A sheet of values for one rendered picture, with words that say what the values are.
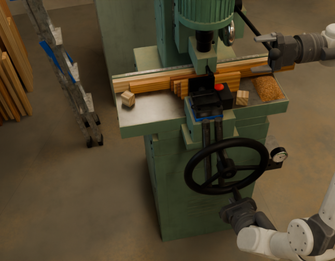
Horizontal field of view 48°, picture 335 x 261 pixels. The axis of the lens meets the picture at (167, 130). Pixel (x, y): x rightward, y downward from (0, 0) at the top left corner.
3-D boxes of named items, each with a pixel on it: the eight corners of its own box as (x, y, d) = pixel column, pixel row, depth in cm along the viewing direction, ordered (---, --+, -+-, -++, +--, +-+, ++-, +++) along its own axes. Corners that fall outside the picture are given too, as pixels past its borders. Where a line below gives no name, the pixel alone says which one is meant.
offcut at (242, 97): (236, 98, 135) (237, 89, 132) (247, 99, 135) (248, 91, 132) (235, 104, 133) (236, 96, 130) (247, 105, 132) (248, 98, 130)
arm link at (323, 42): (305, 28, 118) (339, 23, 119) (298, 58, 125) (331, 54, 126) (322, 45, 109) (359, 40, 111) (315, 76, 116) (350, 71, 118)
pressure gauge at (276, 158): (270, 167, 150) (274, 154, 144) (266, 159, 153) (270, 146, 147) (285, 163, 151) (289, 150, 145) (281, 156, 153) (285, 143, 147)
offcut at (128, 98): (135, 102, 135) (134, 93, 132) (129, 107, 134) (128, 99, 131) (127, 98, 137) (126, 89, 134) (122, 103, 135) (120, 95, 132)
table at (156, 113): (123, 160, 126) (121, 149, 121) (115, 98, 146) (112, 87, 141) (297, 131, 132) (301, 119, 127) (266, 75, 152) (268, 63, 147)
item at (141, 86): (131, 94, 138) (129, 86, 135) (130, 90, 140) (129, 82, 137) (293, 70, 145) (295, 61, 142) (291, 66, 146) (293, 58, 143)
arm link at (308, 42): (281, 41, 109) (320, 35, 110) (268, 26, 116) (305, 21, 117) (275, 78, 117) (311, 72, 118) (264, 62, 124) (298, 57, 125)
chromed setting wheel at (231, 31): (226, 54, 143) (229, 25, 134) (218, 35, 151) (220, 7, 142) (234, 53, 143) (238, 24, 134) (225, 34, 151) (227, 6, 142)
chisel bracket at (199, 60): (196, 78, 133) (197, 59, 127) (187, 55, 143) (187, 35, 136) (217, 75, 134) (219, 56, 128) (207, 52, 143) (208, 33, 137)
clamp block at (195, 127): (191, 143, 126) (192, 125, 119) (182, 115, 135) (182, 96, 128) (234, 136, 127) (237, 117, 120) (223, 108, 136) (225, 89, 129)
